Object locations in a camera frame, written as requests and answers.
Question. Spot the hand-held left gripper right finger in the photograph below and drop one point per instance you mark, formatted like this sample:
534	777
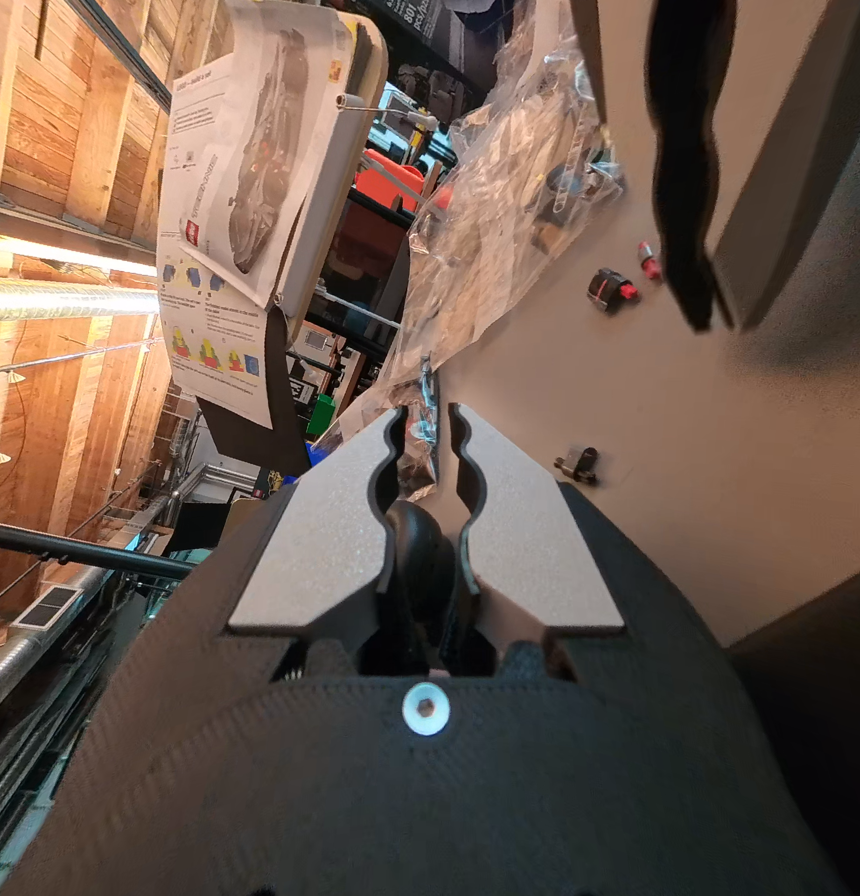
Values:
542	553

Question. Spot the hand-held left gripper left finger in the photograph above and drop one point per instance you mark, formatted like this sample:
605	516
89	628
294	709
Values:
311	553

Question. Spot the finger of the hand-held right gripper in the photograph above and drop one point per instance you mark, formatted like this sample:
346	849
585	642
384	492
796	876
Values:
685	140
787	140

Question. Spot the black round lego piece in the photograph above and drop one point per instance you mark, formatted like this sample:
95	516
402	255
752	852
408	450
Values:
419	553

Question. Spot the small dark grey lego piece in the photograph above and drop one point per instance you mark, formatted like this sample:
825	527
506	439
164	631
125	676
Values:
578	463

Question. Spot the red and grey lego pin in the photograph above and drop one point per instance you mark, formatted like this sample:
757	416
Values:
649	260

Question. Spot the lego instruction booklet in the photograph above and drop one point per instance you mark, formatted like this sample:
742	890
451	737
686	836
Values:
248	175

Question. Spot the green box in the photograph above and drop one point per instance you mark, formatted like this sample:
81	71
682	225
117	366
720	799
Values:
321	416

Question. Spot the black sheet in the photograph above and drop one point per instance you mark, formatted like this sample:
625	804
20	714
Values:
262	406

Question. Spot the clear bag with white label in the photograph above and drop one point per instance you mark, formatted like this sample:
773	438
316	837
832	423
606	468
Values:
493	210

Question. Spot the black pole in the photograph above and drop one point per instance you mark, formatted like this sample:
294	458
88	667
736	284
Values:
87	553

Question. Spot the white vent grille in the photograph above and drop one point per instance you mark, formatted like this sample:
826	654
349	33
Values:
46	607

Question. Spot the orange plastic object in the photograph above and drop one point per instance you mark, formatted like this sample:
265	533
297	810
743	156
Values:
377	180

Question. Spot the fluorescent ceiling light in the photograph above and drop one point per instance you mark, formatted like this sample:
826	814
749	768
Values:
66	255

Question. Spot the silver flexible duct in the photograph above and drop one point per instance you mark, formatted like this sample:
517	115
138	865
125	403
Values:
24	651

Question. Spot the silver ventilation duct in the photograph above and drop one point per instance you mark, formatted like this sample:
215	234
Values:
66	299

